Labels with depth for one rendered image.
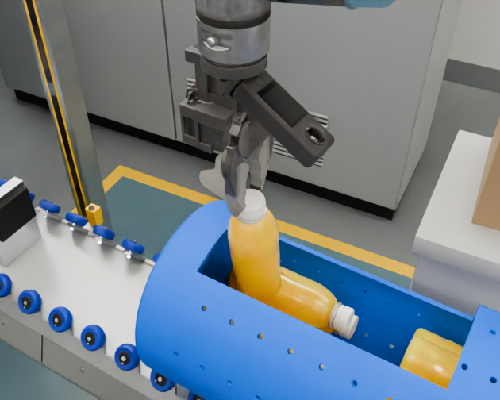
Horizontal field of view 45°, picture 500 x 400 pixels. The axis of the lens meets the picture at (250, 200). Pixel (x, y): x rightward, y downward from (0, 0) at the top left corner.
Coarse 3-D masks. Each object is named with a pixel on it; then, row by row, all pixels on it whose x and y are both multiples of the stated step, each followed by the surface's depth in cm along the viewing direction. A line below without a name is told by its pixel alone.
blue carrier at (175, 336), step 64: (192, 256) 81; (320, 256) 96; (192, 320) 79; (256, 320) 76; (384, 320) 96; (448, 320) 89; (192, 384) 83; (256, 384) 76; (320, 384) 72; (384, 384) 69
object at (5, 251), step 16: (0, 192) 112; (16, 192) 113; (0, 208) 110; (16, 208) 113; (32, 208) 117; (0, 224) 111; (16, 224) 115; (32, 224) 121; (0, 240) 114; (16, 240) 119; (32, 240) 123; (0, 256) 117; (16, 256) 120
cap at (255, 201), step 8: (248, 192) 76; (256, 192) 76; (248, 200) 75; (256, 200) 75; (264, 200) 75; (248, 208) 74; (256, 208) 74; (264, 208) 76; (240, 216) 76; (248, 216) 75; (256, 216) 75
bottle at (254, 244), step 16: (240, 224) 77; (256, 224) 76; (272, 224) 78; (240, 240) 77; (256, 240) 77; (272, 240) 78; (240, 256) 79; (256, 256) 79; (272, 256) 81; (240, 272) 82; (256, 272) 81; (272, 272) 83; (240, 288) 86; (256, 288) 84; (272, 288) 86
